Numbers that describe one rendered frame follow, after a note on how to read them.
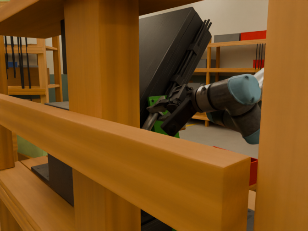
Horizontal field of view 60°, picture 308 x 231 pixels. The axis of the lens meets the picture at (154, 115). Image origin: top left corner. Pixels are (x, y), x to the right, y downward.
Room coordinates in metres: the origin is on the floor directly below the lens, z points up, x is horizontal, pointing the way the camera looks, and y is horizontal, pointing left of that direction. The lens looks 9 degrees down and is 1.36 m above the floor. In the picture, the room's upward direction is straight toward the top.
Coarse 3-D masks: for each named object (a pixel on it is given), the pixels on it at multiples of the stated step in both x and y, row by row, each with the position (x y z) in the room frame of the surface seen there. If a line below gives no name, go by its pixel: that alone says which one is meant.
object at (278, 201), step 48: (96, 0) 0.48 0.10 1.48; (288, 0) 0.24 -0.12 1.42; (0, 48) 1.28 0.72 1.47; (96, 48) 0.48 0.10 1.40; (288, 48) 0.24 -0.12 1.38; (96, 96) 0.49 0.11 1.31; (288, 96) 0.24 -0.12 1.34; (0, 144) 1.26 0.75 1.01; (288, 144) 0.23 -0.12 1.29; (96, 192) 0.50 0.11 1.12; (288, 192) 0.23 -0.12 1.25
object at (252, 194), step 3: (249, 192) 0.96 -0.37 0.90; (252, 192) 0.96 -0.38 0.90; (255, 192) 0.96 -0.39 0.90; (249, 195) 0.94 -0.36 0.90; (252, 195) 0.94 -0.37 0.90; (255, 195) 0.94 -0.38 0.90; (249, 198) 0.91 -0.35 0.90; (252, 198) 0.91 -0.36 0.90; (249, 201) 0.89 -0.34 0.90; (252, 201) 0.89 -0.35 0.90; (249, 204) 0.87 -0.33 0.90; (252, 204) 0.87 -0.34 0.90; (249, 207) 0.85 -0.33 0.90; (252, 207) 0.85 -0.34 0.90
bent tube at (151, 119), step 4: (148, 108) 0.88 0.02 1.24; (160, 112) 0.88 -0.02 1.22; (148, 116) 0.86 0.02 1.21; (152, 116) 0.86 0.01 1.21; (156, 116) 0.87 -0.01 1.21; (148, 120) 0.85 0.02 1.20; (152, 120) 0.85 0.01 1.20; (144, 124) 0.84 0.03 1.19; (148, 124) 0.84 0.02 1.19; (152, 124) 0.85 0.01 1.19; (144, 128) 0.83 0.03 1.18; (148, 128) 0.83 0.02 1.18
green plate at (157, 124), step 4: (152, 96) 0.93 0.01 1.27; (156, 96) 0.94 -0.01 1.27; (160, 96) 0.95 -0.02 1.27; (148, 100) 0.92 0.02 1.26; (152, 100) 0.92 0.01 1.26; (156, 100) 0.93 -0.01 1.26; (148, 104) 0.92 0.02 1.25; (152, 104) 0.92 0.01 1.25; (164, 112) 0.94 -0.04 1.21; (156, 120) 0.91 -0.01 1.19; (156, 124) 0.90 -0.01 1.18; (160, 124) 0.92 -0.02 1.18; (152, 128) 0.90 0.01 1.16; (156, 128) 0.90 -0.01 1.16; (160, 128) 0.91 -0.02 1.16; (160, 132) 0.91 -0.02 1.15; (164, 132) 0.92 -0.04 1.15; (176, 136) 0.95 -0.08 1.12
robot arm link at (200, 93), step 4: (208, 84) 0.72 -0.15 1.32; (200, 88) 0.72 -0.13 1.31; (204, 88) 0.71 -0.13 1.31; (200, 92) 0.71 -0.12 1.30; (204, 92) 0.70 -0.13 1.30; (196, 96) 0.72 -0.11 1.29; (200, 96) 0.71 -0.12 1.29; (204, 96) 0.70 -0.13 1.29; (196, 100) 0.72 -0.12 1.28; (200, 100) 0.71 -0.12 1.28; (204, 100) 0.70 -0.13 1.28; (208, 100) 0.69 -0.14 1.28; (200, 104) 0.71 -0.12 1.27; (204, 104) 0.70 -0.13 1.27; (208, 104) 0.69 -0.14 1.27; (200, 108) 0.72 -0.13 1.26; (204, 108) 0.71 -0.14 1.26; (208, 108) 0.70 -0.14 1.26; (212, 108) 0.69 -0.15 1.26
